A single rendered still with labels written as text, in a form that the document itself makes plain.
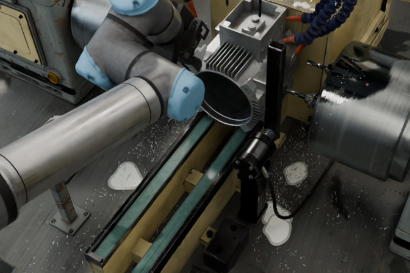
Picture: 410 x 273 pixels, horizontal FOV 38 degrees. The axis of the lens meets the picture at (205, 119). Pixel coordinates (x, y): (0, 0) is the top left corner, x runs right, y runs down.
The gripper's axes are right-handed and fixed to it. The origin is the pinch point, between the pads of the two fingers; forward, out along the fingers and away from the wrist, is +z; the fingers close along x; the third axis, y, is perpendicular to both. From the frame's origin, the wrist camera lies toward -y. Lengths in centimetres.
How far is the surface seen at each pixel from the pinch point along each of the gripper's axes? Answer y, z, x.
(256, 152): -10.5, -0.7, -20.4
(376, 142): 0.3, 0.0, -40.4
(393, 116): 5.5, -2.3, -41.6
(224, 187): -19.3, 13.1, -13.1
